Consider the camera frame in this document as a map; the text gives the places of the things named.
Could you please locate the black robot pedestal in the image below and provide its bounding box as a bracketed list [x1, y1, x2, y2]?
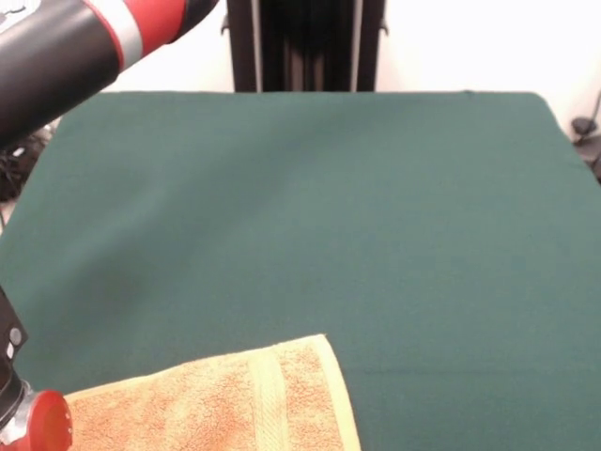
[220, 0, 390, 93]

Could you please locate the dark green table cloth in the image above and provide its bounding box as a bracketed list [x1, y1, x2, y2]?
[0, 90, 601, 451]

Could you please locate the black rounded device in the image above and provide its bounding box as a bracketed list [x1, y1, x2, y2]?
[570, 117, 601, 184]

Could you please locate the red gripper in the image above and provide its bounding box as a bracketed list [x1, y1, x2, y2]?
[0, 389, 75, 451]

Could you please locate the tan terry towel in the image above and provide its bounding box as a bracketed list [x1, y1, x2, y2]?
[63, 333, 362, 451]

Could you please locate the black cable heap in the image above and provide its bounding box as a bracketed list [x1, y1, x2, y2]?
[0, 124, 60, 203]

